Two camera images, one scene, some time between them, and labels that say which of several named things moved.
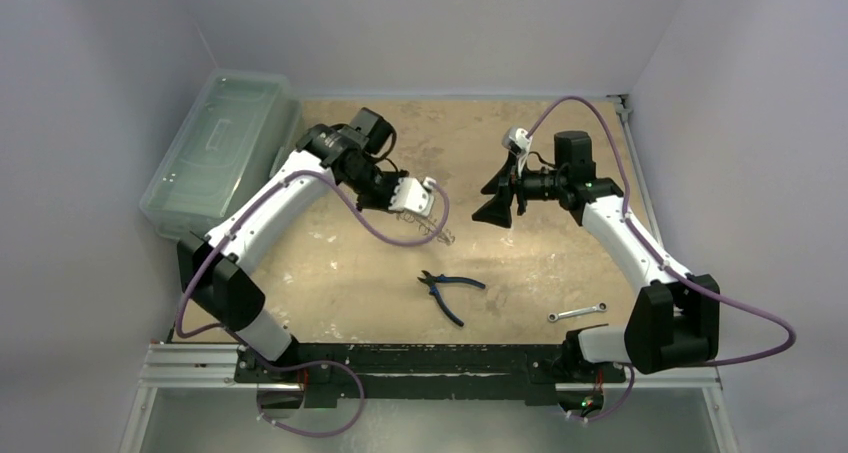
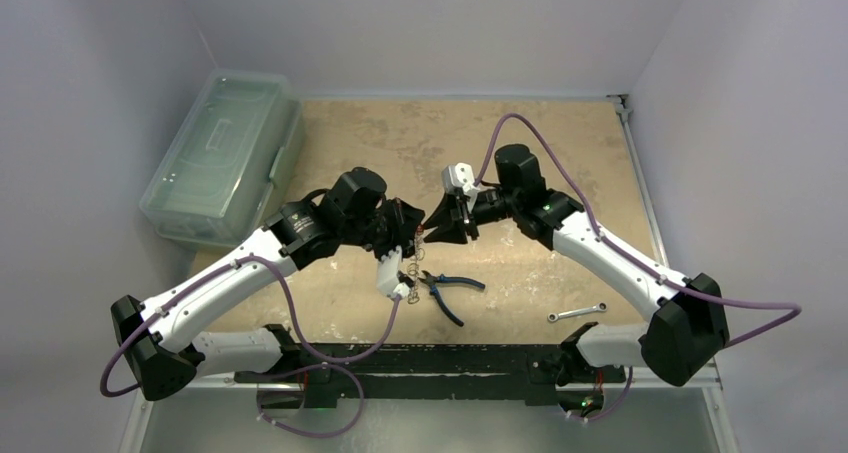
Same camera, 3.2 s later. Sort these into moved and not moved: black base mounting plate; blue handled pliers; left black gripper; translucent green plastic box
Moved: left black gripper
Not moved: black base mounting plate; translucent green plastic box; blue handled pliers
